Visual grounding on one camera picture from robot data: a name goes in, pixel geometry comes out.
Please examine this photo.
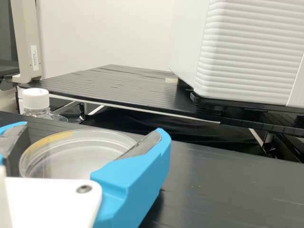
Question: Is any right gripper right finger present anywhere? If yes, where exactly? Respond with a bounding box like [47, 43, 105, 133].
[90, 127, 171, 228]

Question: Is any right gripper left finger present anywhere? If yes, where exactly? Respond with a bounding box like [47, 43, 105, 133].
[0, 121, 29, 178]

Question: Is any petri dish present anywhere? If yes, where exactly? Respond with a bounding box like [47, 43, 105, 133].
[19, 129, 139, 179]

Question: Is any white-capped bottle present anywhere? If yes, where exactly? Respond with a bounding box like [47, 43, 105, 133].
[21, 87, 69, 123]

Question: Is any black platform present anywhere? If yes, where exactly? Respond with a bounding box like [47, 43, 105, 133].
[0, 110, 304, 228]
[16, 63, 304, 164]

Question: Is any cream microscope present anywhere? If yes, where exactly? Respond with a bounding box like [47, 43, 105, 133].
[0, 0, 43, 112]

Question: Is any white incubator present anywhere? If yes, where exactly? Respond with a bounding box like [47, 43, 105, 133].
[167, 0, 304, 113]

